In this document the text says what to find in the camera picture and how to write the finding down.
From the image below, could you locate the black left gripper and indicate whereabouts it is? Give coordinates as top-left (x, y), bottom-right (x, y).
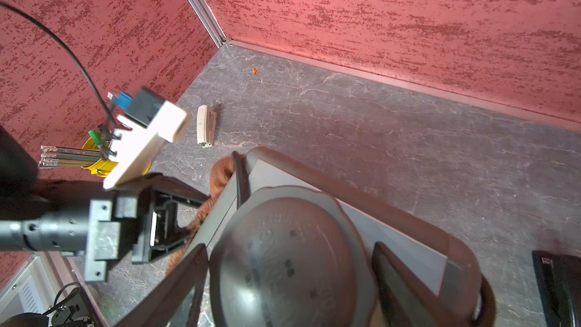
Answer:
top-left (84, 173), bottom-right (210, 282)

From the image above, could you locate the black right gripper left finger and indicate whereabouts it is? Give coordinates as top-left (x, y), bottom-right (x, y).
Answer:
top-left (117, 244), bottom-right (208, 326)

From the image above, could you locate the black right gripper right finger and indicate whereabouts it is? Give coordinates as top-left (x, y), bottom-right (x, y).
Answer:
top-left (372, 242), bottom-right (454, 326)

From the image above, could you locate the brown microfibre cloth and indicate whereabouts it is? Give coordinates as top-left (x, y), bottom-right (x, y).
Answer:
top-left (165, 156), bottom-right (235, 276)

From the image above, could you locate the grey steel coffee machine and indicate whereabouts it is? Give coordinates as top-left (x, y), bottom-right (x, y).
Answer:
top-left (193, 148), bottom-right (496, 326)

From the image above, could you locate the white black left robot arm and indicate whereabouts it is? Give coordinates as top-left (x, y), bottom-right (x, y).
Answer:
top-left (1, 130), bottom-right (208, 283)

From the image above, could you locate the yellow pen holder cup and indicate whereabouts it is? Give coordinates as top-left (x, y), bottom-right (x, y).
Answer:
top-left (38, 129), bottom-right (153, 178)

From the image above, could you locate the small black box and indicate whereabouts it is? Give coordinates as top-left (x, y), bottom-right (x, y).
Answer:
top-left (532, 251), bottom-right (580, 326)

